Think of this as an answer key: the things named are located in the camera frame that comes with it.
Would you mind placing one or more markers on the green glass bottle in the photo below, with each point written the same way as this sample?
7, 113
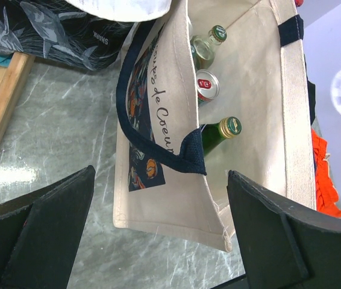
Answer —
213, 134

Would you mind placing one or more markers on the clear glass green-cap bottle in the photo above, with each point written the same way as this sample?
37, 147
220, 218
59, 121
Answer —
204, 47

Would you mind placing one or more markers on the Coca-Cola glass bottle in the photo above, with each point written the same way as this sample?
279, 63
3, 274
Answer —
298, 3

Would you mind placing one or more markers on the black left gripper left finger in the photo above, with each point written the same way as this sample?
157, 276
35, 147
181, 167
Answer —
40, 232

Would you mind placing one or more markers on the beige canvas tote bag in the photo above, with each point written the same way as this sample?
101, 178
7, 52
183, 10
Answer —
163, 182

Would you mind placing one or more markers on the orange folded garment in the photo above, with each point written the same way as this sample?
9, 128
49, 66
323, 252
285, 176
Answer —
326, 193

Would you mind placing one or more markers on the dark shark print shirt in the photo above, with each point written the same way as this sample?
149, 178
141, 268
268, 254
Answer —
58, 31

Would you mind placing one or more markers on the black folded garment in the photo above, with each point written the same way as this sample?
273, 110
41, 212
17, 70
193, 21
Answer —
311, 89

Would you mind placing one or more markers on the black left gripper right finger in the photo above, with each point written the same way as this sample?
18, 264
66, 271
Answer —
283, 244

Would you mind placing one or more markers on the white pleated dress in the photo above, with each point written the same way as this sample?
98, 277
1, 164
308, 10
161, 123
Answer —
124, 10

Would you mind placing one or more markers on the red-top drink can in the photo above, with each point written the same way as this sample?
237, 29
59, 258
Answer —
207, 86

